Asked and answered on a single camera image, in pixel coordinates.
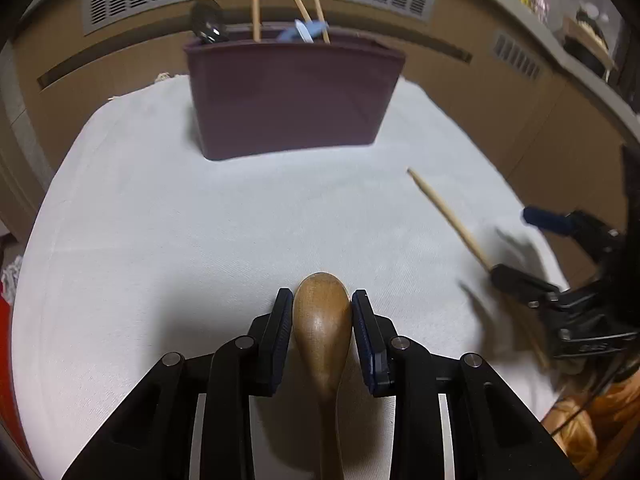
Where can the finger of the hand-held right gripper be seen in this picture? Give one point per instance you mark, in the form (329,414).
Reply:
(547,219)
(520,282)

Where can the grey translucent plastic spoon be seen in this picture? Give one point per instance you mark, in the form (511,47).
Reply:
(207,22)

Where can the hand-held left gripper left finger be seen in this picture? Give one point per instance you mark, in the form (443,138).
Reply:
(280,345)

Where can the dark round pot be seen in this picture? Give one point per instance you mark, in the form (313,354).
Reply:
(590,35)

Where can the brown wooden spoon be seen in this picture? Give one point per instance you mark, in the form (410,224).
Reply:
(322,330)

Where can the white table cloth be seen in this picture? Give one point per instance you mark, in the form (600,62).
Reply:
(175,240)

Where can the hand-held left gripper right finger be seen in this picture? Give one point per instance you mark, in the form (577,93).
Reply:
(364,345)

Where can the small grey vent grille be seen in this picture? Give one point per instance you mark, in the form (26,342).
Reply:
(517,56)

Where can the blue plastic spoon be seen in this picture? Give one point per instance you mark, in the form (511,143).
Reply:
(317,26)

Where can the red cloth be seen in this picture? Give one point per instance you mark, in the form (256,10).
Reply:
(5,350)

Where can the purple utensil holder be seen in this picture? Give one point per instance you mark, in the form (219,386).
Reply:
(290,105)

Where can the orange brown cloth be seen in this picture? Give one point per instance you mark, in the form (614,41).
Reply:
(600,425)

